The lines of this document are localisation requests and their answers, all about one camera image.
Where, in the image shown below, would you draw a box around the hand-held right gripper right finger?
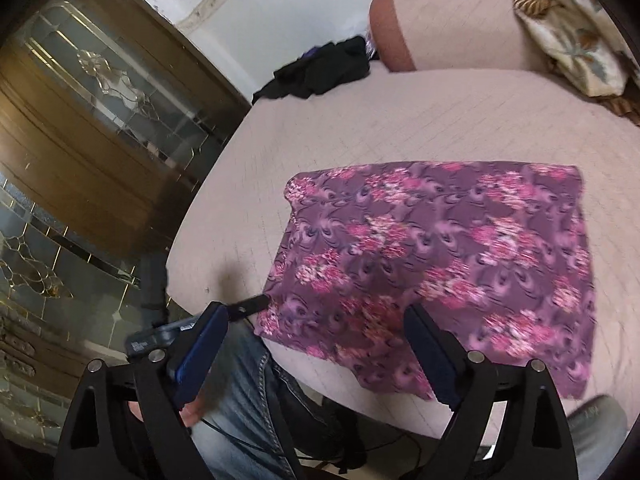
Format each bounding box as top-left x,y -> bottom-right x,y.
402,304 -> 580,480

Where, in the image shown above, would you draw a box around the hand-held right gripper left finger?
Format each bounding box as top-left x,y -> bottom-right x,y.
54,301 -> 230,480

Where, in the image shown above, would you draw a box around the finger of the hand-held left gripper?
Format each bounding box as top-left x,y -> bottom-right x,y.
227,294 -> 271,322

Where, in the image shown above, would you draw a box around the purple floral blouse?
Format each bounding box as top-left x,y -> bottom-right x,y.
254,160 -> 596,402

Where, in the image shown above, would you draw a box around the black clothes pile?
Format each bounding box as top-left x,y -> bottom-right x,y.
251,36 -> 372,106

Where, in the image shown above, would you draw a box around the person's left hand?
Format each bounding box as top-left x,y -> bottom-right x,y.
177,394 -> 207,430

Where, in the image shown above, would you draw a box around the person's blue jeans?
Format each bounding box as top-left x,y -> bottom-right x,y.
189,320 -> 629,480

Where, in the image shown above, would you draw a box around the wooden glass-door wardrobe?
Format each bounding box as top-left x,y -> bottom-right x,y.
0,0 -> 251,456

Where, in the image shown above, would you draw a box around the pink bed mattress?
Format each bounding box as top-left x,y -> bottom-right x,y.
165,67 -> 640,443

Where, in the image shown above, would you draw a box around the pink and brown bolster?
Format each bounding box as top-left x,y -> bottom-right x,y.
369,0 -> 556,73

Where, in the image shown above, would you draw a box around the cream floral blanket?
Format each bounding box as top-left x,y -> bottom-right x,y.
507,0 -> 640,116

